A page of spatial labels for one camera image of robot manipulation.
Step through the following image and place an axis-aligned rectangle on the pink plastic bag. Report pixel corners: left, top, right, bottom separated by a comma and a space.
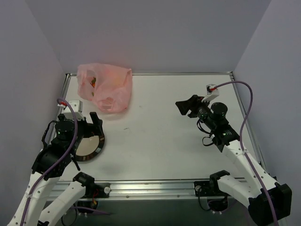
77, 63, 133, 113

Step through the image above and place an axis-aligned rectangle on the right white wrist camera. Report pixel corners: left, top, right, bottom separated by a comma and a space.
202, 84, 219, 103

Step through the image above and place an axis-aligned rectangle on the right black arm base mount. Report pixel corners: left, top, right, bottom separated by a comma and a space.
194, 181, 230, 213

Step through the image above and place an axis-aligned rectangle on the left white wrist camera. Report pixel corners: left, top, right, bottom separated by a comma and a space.
62, 100, 85, 121

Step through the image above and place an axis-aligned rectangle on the fake berry sprig with leaves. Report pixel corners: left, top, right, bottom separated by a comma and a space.
89, 77, 96, 97

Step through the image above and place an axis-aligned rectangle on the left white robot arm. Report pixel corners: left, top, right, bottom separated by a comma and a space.
9, 112, 103, 226

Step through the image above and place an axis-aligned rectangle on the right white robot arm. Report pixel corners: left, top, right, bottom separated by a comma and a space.
175, 95, 292, 226

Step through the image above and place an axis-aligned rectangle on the aluminium table frame rail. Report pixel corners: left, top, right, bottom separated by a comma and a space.
48, 72, 271, 201

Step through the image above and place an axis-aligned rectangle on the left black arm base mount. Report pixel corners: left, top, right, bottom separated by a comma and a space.
77, 183, 111, 210

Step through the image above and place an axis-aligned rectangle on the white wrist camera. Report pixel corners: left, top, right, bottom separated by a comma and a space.
202, 84, 219, 103
62, 100, 85, 121

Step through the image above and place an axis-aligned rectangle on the black rimmed ceramic plate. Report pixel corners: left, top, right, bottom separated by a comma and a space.
75, 135, 105, 162

